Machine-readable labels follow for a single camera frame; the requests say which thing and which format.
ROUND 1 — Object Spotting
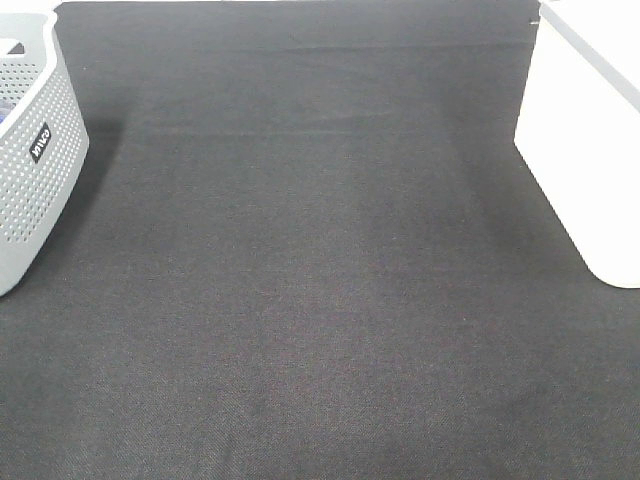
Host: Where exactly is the grey perforated laundry basket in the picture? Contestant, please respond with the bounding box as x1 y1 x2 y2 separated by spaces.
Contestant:
1 8 90 294

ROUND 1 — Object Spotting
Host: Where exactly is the black fabric table mat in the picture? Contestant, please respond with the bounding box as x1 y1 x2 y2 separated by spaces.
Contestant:
1 1 639 479

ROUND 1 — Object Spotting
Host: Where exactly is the white plastic storage bin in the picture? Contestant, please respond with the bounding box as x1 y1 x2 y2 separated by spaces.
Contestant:
514 1 639 289

